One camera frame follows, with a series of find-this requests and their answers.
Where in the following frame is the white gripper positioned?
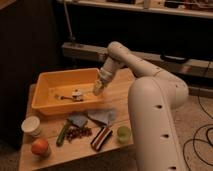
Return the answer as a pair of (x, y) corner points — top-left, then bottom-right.
(93, 73), (112, 96)

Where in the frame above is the white paper cup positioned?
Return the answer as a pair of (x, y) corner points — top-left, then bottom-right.
(21, 116), (41, 137)

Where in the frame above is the metal pole with clamp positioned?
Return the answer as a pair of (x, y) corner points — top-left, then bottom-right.
(63, 0), (83, 47)

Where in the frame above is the small blue sponge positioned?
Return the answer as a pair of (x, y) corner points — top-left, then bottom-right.
(69, 115), (88, 128)

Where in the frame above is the bunch of dark grapes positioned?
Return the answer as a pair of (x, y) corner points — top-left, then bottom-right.
(66, 127), (92, 142)

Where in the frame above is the wooden folding table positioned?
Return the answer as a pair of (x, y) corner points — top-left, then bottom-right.
(19, 69), (134, 171)

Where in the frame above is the grey metal rail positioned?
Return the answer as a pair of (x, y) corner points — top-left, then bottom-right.
(61, 42), (213, 79)

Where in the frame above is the yellow plastic tray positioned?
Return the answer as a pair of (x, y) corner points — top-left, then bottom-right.
(31, 68), (104, 116)

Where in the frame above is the green plastic cup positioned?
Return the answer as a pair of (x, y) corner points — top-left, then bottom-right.
(117, 126), (131, 144)

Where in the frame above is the blue grey cloth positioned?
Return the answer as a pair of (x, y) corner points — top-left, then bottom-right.
(87, 108), (116, 126)

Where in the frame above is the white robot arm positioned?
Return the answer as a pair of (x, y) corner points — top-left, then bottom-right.
(93, 41), (189, 171)

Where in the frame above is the black cable on floor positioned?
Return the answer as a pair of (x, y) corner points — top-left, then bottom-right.
(182, 61), (213, 168)

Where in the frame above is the green cucumber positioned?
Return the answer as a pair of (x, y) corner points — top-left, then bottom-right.
(56, 121), (71, 147)

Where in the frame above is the orange tomato on stand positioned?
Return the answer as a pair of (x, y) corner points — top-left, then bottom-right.
(31, 138), (51, 157)

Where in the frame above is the small fork in tray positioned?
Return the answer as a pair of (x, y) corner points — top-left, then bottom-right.
(55, 94), (73, 101)

